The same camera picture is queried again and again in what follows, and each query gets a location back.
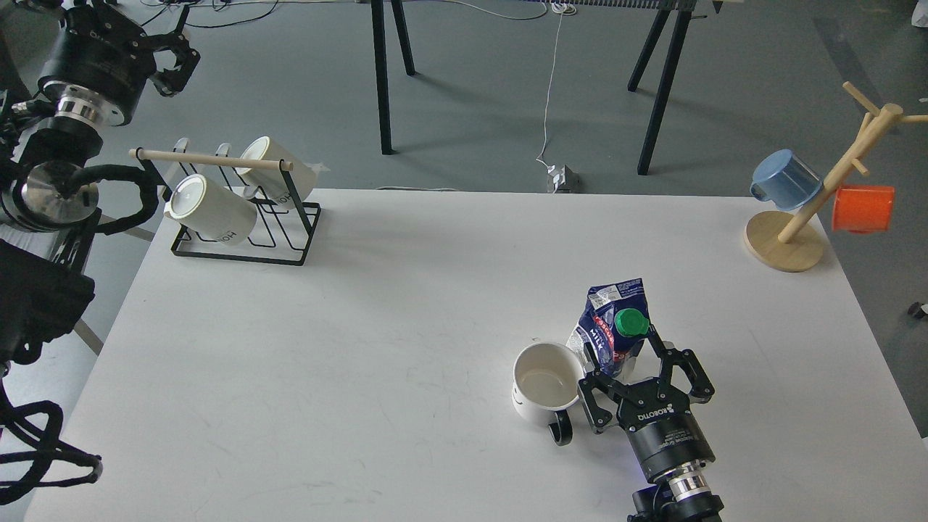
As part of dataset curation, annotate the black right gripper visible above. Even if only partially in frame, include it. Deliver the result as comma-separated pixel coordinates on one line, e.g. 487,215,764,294
578,328,717,484

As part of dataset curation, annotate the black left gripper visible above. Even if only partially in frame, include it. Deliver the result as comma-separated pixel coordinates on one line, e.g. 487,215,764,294
38,4,200,126

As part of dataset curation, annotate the blue milk carton green cap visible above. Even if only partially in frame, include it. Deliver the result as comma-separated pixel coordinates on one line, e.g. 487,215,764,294
566,278,652,384

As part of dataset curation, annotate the white mug black handle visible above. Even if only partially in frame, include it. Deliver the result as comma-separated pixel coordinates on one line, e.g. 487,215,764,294
511,341,584,447

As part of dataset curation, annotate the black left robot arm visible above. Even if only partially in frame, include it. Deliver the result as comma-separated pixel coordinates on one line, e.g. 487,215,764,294
1,1,200,376

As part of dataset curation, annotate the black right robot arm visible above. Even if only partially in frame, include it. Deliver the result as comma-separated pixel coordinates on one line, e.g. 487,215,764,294
578,327,724,521

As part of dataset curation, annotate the blue cup on tree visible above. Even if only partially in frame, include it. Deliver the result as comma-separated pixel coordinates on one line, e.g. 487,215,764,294
750,149,824,211

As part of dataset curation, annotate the orange cup on tree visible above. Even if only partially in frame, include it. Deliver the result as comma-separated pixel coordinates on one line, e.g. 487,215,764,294
832,185,895,233

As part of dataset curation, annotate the white mug rear on rack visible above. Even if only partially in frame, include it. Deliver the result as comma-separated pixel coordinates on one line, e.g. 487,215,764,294
236,136,318,210

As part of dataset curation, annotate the white mug on rack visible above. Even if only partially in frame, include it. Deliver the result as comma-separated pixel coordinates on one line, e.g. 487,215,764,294
236,136,318,210
163,174,257,247

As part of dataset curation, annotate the white mug front on rack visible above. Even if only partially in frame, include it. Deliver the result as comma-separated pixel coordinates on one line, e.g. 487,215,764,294
163,174,257,247

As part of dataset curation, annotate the wooden mug tree stand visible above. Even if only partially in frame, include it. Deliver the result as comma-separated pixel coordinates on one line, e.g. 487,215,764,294
743,80,926,272

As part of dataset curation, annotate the black table leg left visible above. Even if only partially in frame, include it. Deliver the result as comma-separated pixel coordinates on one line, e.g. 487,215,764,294
370,0,418,156

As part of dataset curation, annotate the black table leg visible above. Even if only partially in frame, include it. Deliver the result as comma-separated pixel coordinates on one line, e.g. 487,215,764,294
627,1,696,175
370,0,418,156

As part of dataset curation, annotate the grey power adapter on floor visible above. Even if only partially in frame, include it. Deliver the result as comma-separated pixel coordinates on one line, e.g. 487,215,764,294
547,165,580,193

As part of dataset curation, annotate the black table leg right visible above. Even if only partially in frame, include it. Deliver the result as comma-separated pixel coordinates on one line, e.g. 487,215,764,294
627,1,696,175

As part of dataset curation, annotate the black cable on floor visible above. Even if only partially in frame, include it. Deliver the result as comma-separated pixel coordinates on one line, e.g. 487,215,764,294
138,0,283,30

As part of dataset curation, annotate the black wire mug rack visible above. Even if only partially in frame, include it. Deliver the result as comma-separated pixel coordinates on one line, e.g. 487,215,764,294
130,138,323,265

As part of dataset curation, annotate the white cable on floor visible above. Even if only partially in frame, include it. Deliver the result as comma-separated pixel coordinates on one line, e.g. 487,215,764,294
406,0,581,171

